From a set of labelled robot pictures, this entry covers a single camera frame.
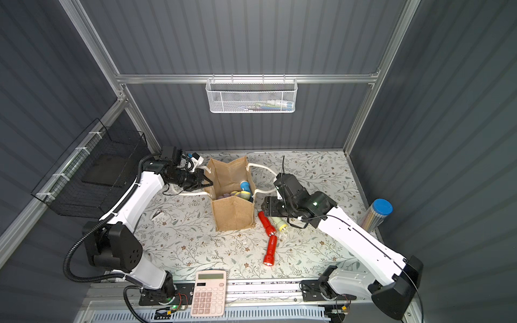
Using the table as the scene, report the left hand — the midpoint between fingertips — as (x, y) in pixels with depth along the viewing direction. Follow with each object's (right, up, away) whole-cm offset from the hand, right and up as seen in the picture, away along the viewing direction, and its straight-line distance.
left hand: (213, 184), depth 80 cm
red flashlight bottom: (+22, -29, -1) cm, 37 cm away
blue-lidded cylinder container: (+63, -11, -4) cm, 64 cm away
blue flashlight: (+11, -2, +17) cm, 20 cm away
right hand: (+23, -7, -8) cm, 25 cm away
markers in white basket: (+23, +36, +11) cm, 44 cm away
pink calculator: (+1, -40, -9) cm, 41 cm away
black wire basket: (-42, +5, -7) cm, 43 cm away
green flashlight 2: (+12, -5, +7) cm, 15 cm away
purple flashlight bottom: (+2, -7, +18) cm, 19 cm away
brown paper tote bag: (+8, -12, +2) cm, 14 cm away
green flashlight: (+28, -19, +8) cm, 35 cm away
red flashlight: (+23, -20, +6) cm, 32 cm away
